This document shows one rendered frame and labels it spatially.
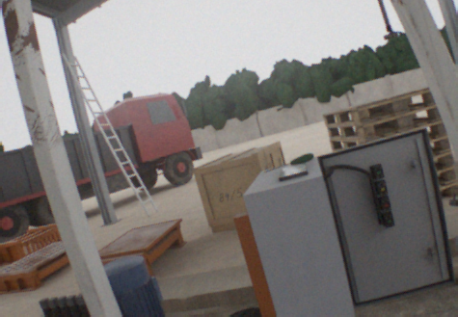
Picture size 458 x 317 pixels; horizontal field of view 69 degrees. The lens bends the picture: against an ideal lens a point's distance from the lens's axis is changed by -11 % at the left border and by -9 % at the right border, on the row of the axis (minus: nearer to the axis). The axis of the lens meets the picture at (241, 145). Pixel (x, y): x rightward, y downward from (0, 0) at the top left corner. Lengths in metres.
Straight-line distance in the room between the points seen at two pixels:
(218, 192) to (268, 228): 3.32
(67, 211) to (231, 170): 3.29
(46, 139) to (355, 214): 1.02
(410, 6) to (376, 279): 1.00
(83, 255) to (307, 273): 0.56
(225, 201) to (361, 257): 2.97
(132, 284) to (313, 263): 0.74
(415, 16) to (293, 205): 0.51
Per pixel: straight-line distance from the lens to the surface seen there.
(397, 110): 3.29
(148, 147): 10.53
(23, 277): 4.60
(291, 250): 0.95
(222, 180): 4.19
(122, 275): 1.43
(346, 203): 1.35
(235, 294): 2.75
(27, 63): 0.97
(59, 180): 0.94
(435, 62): 0.82
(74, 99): 7.68
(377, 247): 1.42
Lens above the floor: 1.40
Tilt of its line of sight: 2 degrees down
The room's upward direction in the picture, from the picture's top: 15 degrees counter-clockwise
